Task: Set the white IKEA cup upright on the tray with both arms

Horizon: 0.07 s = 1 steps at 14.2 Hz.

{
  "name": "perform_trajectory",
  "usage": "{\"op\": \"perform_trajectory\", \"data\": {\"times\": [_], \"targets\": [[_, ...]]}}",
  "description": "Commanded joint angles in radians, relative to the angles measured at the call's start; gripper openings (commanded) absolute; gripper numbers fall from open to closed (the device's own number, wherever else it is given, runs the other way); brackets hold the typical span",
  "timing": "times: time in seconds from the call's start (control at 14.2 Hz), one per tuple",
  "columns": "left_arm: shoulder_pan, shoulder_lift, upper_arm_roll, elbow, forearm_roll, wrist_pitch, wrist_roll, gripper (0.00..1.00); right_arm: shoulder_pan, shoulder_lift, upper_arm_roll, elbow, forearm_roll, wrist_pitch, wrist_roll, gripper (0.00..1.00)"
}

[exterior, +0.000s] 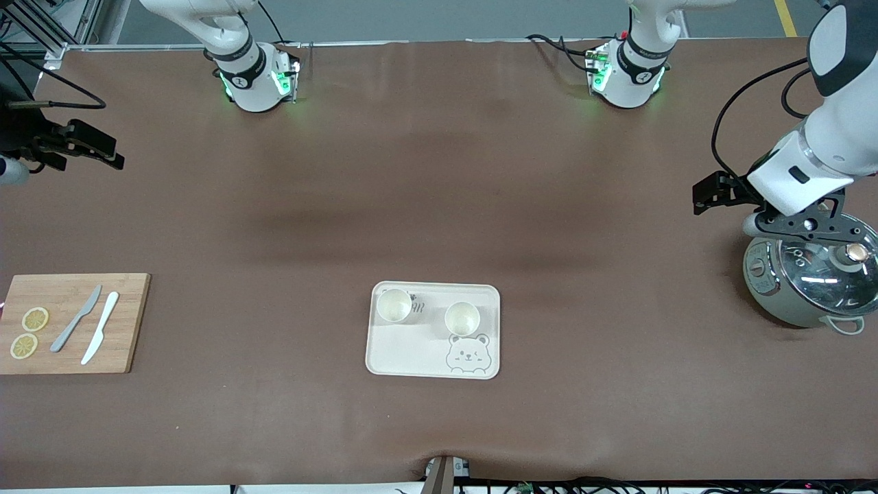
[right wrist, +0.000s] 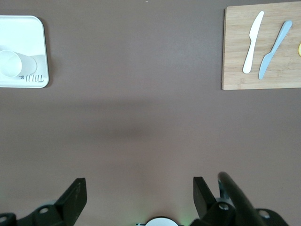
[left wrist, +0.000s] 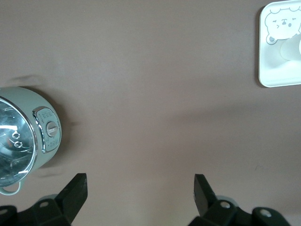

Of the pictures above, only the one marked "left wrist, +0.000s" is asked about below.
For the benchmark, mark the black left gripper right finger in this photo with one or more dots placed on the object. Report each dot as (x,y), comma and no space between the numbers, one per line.
(207,207)

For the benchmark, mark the glass pot lid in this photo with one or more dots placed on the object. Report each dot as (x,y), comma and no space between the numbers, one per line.
(14,141)

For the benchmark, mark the grey pot with glass lid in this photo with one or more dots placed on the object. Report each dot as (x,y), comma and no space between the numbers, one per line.
(44,101)

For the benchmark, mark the white plastic cup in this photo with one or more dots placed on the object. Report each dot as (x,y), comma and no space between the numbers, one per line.
(289,48)

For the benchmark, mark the white bear print tray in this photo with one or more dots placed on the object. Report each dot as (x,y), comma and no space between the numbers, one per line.
(270,70)

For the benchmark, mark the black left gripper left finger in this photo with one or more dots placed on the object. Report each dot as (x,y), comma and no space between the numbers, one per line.
(68,202)

